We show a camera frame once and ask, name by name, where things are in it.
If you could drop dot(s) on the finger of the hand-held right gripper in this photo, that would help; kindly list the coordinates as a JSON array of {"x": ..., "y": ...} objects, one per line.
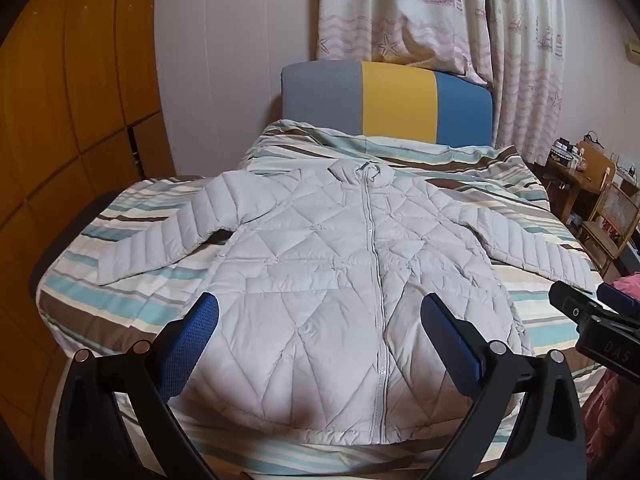
[
  {"x": 622, "y": 302},
  {"x": 575, "y": 305}
]

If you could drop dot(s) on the striped bed cover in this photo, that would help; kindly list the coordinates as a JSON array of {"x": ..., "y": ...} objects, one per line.
[{"x": 100, "y": 285}]

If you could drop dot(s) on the person's pink clothing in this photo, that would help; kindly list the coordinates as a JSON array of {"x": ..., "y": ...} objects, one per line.
[{"x": 615, "y": 410}]

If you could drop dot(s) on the air conditioner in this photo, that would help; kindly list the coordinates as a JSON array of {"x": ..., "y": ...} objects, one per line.
[{"x": 632, "y": 47}]

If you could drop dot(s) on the ship print curtain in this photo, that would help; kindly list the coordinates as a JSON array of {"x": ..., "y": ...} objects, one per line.
[
  {"x": 530, "y": 60},
  {"x": 400, "y": 10}
]

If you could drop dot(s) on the black box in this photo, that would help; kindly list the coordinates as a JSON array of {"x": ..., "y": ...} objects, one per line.
[{"x": 562, "y": 154}]

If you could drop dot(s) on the wooden desk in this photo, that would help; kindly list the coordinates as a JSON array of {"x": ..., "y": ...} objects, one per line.
[{"x": 562, "y": 185}]

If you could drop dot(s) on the grey quilted duvet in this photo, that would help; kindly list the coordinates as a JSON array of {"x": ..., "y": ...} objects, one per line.
[{"x": 310, "y": 270}]

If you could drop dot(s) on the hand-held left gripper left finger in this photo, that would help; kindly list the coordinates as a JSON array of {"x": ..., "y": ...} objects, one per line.
[{"x": 195, "y": 330}]

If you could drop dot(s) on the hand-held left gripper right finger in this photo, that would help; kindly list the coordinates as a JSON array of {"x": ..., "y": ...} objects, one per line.
[{"x": 450, "y": 340}]

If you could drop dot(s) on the grey yellow blue headboard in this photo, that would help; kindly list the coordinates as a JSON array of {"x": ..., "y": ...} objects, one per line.
[{"x": 395, "y": 100}]

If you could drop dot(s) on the wooden wardrobe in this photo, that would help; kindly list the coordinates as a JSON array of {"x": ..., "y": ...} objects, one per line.
[{"x": 65, "y": 110}]

